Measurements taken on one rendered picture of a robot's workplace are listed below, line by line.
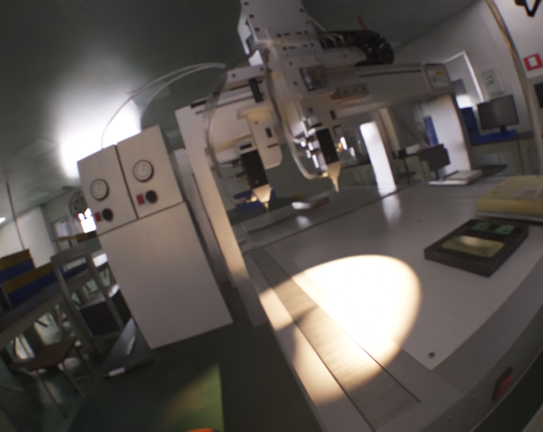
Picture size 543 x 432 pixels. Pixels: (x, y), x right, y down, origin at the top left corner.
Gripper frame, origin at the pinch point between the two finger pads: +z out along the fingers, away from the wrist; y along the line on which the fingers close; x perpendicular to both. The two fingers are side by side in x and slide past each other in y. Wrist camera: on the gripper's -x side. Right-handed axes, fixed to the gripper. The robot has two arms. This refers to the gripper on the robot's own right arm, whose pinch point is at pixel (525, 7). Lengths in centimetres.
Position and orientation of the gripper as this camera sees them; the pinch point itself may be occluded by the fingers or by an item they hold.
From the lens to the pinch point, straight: 62.5
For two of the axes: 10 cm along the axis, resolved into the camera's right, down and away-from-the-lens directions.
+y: -9.0, 3.5, -2.7
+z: 1.3, 7.9, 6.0
